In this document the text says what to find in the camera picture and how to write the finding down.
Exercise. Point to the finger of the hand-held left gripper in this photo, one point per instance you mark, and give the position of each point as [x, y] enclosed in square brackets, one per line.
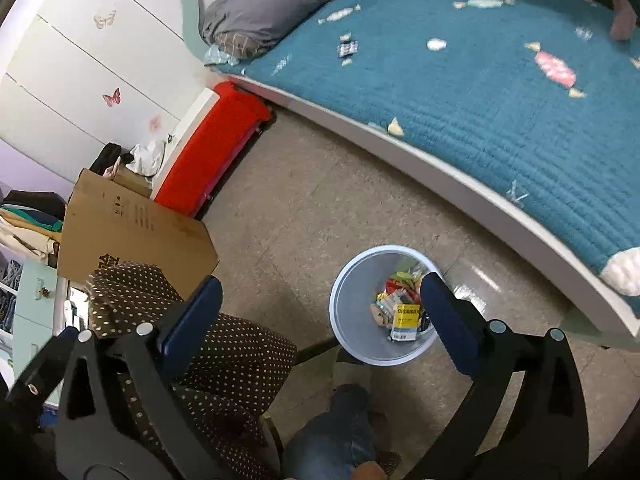
[42, 370]

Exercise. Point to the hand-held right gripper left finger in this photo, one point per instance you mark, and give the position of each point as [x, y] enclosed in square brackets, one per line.
[192, 320]

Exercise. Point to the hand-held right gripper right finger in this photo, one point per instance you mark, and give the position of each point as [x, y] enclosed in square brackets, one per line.
[445, 325]

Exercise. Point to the yellow white carton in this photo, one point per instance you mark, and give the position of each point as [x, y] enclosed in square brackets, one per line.
[406, 322]

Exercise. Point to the red wrapper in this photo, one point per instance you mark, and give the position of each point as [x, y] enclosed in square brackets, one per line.
[400, 288]

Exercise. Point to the brown paper scrap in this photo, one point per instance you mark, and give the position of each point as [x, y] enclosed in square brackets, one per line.
[381, 316]

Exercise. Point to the white waste bin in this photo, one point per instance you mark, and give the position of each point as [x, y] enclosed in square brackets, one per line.
[360, 330]

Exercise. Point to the round table polka dot tablecloth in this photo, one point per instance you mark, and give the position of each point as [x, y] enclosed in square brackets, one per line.
[235, 350]

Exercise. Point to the light green drawer cabinet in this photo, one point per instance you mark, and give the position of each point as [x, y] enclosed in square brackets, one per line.
[35, 280]

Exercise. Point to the large cardboard box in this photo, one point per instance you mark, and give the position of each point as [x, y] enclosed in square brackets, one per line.
[135, 240]

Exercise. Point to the beige garment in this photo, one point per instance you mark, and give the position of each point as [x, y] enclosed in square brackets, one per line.
[25, 242]

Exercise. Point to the green garment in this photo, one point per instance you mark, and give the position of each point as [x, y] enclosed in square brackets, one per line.
[30, 220]

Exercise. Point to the small cardboard box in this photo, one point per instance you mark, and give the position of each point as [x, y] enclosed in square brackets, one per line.
[130, 182]

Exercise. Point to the person's leg blue jeans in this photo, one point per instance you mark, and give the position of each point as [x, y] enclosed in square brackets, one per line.
[330, 435]

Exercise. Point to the white plastic bag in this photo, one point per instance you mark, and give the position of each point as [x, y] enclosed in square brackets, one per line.
[147, 157]

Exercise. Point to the black jacket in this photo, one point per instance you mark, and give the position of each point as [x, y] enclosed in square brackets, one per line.
[37, 201]

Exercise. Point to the red bench white top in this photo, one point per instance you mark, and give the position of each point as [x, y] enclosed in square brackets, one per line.
[210, 150]

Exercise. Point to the black cloth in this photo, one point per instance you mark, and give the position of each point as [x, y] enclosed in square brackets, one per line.
[106, 157]

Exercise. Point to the faded pink butterfly sticker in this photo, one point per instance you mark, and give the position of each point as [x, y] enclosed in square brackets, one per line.
[155, 122]

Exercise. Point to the light blue pillow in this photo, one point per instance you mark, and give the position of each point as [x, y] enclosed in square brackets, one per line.
[222, 56]

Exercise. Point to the yellow butterfly sticker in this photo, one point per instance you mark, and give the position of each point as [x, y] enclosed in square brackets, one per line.
[105, 20]

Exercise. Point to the grey folded quilt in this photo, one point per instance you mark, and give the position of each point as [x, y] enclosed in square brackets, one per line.
[280, 0]

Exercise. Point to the teal white bunk bed frame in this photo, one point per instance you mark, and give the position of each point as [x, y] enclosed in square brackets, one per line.
[550, 260]

